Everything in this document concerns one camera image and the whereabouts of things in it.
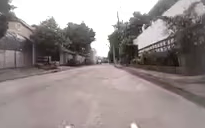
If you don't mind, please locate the grey wall with gate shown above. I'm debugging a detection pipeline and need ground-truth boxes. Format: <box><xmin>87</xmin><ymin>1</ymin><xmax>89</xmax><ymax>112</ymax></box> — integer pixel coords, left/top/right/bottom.
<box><xmin>0</xmin><ymin>41</ymin><xmax>36</xmax><ymax>70</ymax></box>

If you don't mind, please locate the grey asphalt road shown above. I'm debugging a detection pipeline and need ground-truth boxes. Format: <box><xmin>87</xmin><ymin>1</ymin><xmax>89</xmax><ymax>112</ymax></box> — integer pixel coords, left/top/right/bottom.
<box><xmin>0</xmin><ymin>63</ymin><xmax>205</xmax><ymax>128</ymax></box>

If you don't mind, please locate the grey pavement with kerb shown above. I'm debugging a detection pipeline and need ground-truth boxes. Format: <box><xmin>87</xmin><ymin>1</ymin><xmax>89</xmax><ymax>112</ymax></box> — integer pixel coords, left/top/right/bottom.
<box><xmin>114</xmin><ymin>63</ymin><xmax>205</xmax><ymax>113</ymax></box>

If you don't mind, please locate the large green tree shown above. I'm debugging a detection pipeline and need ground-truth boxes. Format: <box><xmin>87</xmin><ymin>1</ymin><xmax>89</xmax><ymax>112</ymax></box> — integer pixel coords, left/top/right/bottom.
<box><xmin>63</xmin><ymin>21</ymin><xmax>97</xmax><ymax>56</ymax></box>
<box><xmin>30</xmin><ymin>16</ymin><xmax>68</xmax><ymax>63</ymax></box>

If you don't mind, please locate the building with pitched roof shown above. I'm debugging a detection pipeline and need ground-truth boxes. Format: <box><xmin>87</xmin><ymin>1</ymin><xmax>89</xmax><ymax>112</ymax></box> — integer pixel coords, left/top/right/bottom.
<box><xmin>0</xmin><ymin>15</ymin><xmax>36</xmax><ymax>51</ymax></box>

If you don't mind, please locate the low pale wall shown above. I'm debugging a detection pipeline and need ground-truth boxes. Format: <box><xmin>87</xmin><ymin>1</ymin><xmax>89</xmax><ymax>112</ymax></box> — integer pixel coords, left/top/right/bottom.
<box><xmin>59</xmin><ymin>48</ymin><xmax>88</xmax><ymax>66</ymax></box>

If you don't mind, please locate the white building with fence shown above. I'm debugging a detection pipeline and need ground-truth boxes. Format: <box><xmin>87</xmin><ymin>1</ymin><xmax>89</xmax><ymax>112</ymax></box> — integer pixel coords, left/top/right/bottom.
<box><xmin>133</xmin><ymin>0</ymin><xmax>205</xmax><ymax>76</ymax></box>

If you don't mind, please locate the utility pole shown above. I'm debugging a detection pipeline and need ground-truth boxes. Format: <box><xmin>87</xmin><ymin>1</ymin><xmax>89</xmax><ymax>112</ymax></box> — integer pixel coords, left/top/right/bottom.
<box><xmin>115</xmin><ymin>10</ymin><xmax>122</xmax><ymax>65</ymax></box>

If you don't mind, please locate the grey pavement strip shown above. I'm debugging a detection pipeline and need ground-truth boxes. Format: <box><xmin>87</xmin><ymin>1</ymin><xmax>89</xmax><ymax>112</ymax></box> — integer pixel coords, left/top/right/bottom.
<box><xmin>0</xmin><ymin>65</ymin><xmax>73</xmax><ymax>84</ymax></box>

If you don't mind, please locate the row of trees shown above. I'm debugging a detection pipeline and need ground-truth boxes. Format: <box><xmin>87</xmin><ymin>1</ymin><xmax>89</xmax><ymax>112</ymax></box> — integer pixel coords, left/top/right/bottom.
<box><xmin>107</xmin><ymin>11</ymin><xmax>151</xmax><ymax>65</ymax></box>

